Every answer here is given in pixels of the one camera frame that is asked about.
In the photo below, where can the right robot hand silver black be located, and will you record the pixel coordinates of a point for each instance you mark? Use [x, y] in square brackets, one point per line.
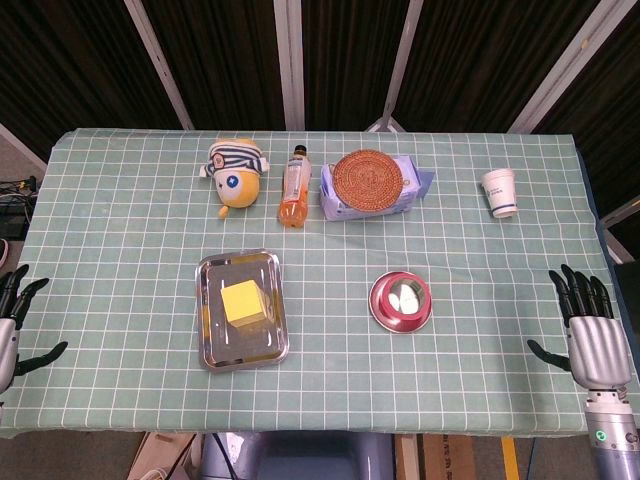
[597, 350]

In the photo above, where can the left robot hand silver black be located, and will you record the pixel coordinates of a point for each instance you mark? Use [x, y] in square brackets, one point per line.
[9, 345]

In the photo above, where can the red tape roll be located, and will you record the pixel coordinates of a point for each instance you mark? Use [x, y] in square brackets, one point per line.
[378, 300]

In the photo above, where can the yellow cube block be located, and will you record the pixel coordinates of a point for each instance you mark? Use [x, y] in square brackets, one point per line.
[242, 305]

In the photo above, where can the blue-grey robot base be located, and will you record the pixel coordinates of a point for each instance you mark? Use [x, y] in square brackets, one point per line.
[300, 457]

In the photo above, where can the green checkered tablecloth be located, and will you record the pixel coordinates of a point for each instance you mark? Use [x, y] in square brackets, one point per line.
[125, 300]

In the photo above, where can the cardboard box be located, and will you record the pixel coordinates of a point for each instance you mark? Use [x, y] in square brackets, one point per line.
[160, 457]
[457, 460]

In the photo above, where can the white paper cup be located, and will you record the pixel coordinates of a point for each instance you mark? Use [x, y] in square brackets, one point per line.
[500, 192]

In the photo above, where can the round steel plate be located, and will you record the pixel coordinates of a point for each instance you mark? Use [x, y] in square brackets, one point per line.
[402, 299]

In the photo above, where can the rectangular steel tray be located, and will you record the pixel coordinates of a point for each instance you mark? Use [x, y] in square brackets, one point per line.
[240, 350]

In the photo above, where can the purple tissue pack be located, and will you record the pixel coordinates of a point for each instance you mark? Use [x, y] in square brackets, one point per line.
[370, 212]

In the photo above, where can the yellow plush toy striped hat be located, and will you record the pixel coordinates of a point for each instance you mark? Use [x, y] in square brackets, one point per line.
[235, 180]

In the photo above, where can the round woven rattan coaster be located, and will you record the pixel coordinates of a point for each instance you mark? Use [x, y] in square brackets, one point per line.
[367, 179]

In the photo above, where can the orange drink bottle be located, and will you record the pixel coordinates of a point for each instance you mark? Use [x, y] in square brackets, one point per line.
[295, 200]

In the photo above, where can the black pleated curtain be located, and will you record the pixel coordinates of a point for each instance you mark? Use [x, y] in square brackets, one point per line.
[225, 55]

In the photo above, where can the white frame post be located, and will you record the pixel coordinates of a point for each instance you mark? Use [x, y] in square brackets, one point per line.
[291, 65]
[400, 65]
[160, 65]
[565, 65]

